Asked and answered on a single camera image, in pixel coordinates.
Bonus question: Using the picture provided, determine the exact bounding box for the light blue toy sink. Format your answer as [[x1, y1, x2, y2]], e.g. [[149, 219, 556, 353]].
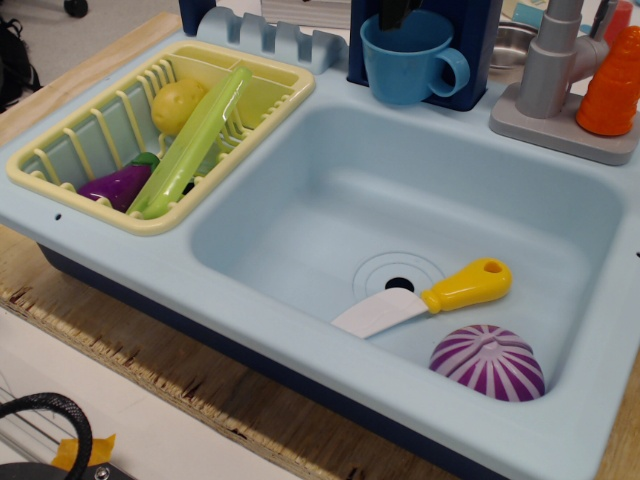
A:
[[1, 27, 639, 479]]

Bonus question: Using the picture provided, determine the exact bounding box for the black bag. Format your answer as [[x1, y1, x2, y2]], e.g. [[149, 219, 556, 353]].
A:
[[1, 19, 42, 113]]

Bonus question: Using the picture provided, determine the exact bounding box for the purple striped toy onion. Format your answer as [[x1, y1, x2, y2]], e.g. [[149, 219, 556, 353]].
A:
[[429, 324, 546, 402]]

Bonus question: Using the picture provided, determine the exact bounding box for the yellow masking tape piece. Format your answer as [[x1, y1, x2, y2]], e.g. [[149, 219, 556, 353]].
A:
[[51, 434, 117, 472]]

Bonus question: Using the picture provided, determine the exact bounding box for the black braided cable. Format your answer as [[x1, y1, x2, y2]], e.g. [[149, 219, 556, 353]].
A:
[[0, 392, 94, 480]]

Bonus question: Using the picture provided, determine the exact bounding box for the translucent green plastic tray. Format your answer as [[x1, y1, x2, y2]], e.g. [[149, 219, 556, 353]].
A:
[[127, 66, 252, 220]]

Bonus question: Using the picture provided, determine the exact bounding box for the black chair wheel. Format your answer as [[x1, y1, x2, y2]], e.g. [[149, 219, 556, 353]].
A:
[[63, 0, 89, 19]]

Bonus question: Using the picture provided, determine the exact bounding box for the orange toy carrot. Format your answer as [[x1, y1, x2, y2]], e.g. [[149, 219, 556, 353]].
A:
[[576, 26, 639, 137]]

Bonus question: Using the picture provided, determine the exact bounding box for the purple toy eggplant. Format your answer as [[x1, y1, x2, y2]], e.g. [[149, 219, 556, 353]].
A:
[[78, 152, 160, 213]]

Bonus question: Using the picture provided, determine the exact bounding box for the yellow toy potato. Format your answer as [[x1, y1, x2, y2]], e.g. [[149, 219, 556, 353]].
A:
[[151, 79, 207, 136]]

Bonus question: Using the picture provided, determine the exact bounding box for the yellow handled toy knife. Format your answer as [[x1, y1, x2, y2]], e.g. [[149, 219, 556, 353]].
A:
[[331, 258, 513, 339]]

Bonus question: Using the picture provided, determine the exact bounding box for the light blue plate holder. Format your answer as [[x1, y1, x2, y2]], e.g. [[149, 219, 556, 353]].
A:
[[196, 7, 349, 75]]

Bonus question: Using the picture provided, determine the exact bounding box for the steel bowl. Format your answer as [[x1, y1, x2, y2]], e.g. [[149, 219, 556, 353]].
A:
[[490, 21, 538, 70]]

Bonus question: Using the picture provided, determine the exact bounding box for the blue plastic cup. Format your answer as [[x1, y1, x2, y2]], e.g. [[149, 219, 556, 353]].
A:
[[360, 10, 471, 105]]

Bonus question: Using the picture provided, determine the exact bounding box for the grey toy faucet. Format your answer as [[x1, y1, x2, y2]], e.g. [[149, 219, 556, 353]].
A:
[[489, 1, 639, 166]]

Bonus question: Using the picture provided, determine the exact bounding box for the pale yellow drying rack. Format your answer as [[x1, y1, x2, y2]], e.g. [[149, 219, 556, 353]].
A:
[[6, 41, 315, 235]]

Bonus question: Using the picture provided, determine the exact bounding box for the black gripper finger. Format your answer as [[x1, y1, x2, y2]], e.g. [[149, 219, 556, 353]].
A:
[[378, 0, 422, 31]]

